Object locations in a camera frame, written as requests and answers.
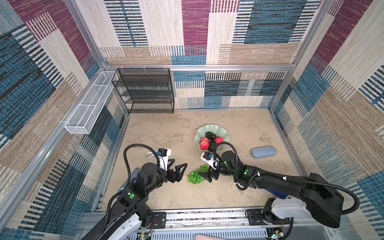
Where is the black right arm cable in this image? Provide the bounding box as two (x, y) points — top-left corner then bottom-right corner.
(215, 141), (241, 191)

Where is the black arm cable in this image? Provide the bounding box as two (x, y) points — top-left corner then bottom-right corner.
(215, 141), (241, 191)
(123, 143), (163, 196)

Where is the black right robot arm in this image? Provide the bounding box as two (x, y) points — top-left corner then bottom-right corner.
(196, 151), (346, 228)

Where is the white wire mesh basket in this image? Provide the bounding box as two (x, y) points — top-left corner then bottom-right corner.
(65, 71), (115, 135)

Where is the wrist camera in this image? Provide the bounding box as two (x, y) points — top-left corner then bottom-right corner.
(158, 148), (172, 172)
(201, 152), (221, 170)

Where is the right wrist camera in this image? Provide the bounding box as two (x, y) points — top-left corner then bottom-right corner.
(201, 152), (221, 170)

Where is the red fake peach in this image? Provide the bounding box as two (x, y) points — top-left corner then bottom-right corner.
(215, 137), (224, 144)

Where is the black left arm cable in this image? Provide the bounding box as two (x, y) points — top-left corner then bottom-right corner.
(123, 143), (163, 196)

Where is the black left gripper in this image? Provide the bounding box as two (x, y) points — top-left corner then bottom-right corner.
(145, 157), (186, 196)

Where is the green scalloped fruit bowl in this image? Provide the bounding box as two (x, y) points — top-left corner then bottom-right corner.
(194, 124), (231, 151)

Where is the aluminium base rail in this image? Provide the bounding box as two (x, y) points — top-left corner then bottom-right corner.
(77, 206), (334, 240)

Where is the dark fake avocado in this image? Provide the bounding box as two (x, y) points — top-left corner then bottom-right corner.
(208, 140), (217, 153)
(205, 132), (217, 141)

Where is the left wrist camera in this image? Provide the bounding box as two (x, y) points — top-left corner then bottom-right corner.
(158, 148), (172, 172)

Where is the blue-grey oblong case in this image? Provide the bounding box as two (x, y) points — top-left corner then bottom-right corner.
(251, 146), (278, 159)

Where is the red fake apple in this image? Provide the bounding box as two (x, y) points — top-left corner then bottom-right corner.
(200, 142), (209, 151)

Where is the black wire mesh shelf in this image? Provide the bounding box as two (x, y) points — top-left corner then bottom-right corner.
(112, 68), (175, 114)

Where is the green fake grape bunch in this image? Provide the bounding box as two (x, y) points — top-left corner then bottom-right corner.
(188, 164), (210, 185)

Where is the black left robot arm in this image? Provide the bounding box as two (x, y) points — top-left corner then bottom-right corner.
(83, 163), (188, 240)

